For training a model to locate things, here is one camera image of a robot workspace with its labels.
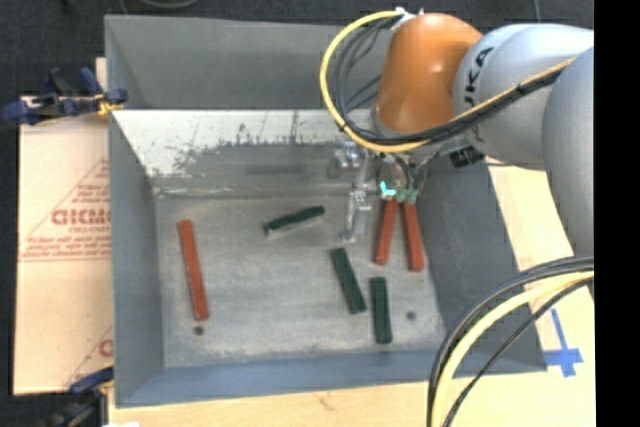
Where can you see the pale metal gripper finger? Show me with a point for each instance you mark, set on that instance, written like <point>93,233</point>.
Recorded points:
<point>365,219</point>
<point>353,215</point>

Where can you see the red-brown flat block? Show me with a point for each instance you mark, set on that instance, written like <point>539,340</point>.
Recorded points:
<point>413,237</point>
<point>386,232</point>
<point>193,270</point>

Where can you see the dark green flat block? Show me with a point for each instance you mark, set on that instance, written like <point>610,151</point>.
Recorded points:
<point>294,219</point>
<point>381,310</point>
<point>348,281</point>

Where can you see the grey metal bin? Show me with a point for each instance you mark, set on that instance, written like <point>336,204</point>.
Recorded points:
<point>280,275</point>

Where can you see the brown cardboard board red print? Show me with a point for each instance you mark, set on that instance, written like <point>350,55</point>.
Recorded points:
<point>60,265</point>

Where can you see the black cylinder on white bracket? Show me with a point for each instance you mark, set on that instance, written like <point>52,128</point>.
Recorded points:
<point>464,158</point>

